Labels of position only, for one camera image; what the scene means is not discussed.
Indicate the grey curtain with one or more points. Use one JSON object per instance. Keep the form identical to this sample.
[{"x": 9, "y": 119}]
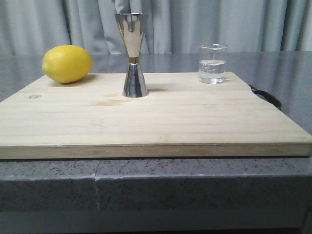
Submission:
[{"x": 32, "y": 27}]

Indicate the wooden cutting board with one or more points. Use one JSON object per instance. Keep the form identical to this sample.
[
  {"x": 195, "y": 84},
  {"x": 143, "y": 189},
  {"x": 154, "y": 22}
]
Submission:
[{"x": 180, "y": 116}]

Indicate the small glass beaker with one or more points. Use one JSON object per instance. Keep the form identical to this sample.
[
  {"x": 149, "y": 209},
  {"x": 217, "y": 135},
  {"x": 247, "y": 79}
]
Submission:
[{"x": 212, "y": 63}]

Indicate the yellow lemon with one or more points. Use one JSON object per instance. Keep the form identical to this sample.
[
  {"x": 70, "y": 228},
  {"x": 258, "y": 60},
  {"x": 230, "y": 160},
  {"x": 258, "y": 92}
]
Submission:
[{"x": 67, "y": 63}]

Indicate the black cutting board handle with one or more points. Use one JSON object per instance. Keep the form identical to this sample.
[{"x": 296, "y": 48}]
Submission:
[{"x": 267, "y": 97}]

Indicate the steel double jigger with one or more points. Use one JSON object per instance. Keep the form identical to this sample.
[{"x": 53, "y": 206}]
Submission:
[{"x": 131, "y": 27}]

